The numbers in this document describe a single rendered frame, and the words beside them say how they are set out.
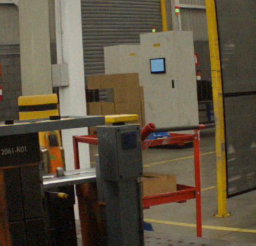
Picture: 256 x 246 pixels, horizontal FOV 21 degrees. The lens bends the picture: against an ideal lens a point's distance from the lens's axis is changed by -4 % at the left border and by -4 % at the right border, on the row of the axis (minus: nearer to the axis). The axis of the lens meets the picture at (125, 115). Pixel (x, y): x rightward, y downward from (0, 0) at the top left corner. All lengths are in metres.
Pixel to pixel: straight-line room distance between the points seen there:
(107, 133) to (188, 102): 10.53
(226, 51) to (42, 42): 3.40
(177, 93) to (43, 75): 3.50
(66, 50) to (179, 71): 6.32
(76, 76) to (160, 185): 1.97
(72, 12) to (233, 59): 1.50
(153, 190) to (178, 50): 8.07
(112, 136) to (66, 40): 4.22
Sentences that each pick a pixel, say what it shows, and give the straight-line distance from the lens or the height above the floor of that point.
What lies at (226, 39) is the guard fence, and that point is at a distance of 6.10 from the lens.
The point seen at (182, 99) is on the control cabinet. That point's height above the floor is 0.83.
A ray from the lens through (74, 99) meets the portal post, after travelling 5.63.
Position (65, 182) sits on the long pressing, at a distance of 1.69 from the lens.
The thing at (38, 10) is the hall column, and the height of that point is 2.19.
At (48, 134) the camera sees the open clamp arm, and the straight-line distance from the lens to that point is 1.93.
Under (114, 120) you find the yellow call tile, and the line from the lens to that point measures 1.43.
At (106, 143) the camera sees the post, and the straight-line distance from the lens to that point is 1.46.
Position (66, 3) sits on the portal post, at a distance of 5.65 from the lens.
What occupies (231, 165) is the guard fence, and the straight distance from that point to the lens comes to 6.12.
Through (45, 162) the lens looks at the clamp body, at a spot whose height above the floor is 1.02.
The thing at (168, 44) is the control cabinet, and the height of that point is 1.77.
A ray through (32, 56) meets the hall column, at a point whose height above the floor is 1.59.
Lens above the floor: 1.24
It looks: 3 degrees down
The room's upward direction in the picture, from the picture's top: 4 degrees counter-clockwise
